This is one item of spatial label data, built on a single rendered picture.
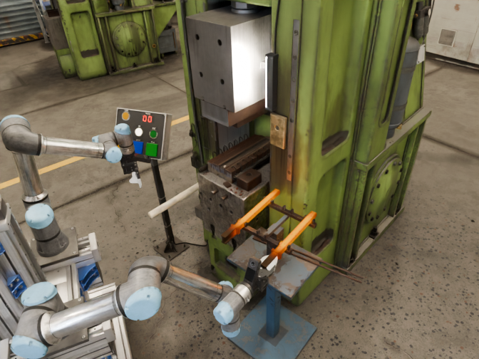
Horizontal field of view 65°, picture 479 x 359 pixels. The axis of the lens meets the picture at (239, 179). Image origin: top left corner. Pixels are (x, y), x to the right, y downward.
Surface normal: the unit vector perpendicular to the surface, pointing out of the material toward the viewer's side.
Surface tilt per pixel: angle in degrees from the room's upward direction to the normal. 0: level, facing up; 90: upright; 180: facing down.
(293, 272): 0
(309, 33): 90
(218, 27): 90
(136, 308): 88
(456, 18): 90
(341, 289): 0
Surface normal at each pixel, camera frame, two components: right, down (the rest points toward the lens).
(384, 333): -0.04, -0.80
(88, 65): 0.52, 0.49
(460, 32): -0.80, 0.39
